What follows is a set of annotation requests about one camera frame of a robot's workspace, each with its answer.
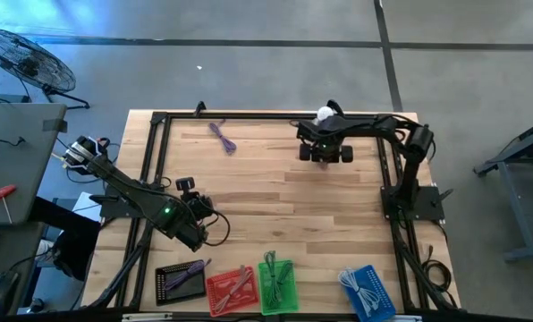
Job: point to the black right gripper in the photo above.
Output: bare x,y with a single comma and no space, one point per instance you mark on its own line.
324,149

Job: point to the red plastic basket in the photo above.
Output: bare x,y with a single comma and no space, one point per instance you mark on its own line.
248,297

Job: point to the black floor fan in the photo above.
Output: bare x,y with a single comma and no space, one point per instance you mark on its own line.
27,60

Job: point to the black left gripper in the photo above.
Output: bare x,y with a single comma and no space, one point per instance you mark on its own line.
199,203

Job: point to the black computer mouse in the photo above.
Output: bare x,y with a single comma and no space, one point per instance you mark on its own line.
0,290

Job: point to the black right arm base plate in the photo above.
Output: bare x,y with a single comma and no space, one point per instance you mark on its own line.
427,203

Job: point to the black plastic basket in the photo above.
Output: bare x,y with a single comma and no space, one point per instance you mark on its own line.
190,293

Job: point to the white paper sheet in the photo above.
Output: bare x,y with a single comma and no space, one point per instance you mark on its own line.
84,202

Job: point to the white bulb on metal base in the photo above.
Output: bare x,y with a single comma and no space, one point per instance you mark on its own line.
324,112

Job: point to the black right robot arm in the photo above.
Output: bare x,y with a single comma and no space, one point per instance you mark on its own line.
407,176

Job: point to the black aluminium table frame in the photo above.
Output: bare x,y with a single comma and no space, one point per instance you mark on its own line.
271,116

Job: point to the grey metal stand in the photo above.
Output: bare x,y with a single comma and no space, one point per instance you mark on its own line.
510,197

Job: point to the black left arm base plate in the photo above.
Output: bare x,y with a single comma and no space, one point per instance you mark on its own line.
112,209

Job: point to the grey desk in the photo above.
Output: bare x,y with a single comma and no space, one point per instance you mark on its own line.
16,156

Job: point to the blue plastic basket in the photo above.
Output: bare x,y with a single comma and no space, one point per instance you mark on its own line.
376,284

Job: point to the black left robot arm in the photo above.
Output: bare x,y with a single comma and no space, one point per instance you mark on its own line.
128,188

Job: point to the green plastic basket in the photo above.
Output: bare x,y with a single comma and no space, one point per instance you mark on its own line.
290,307

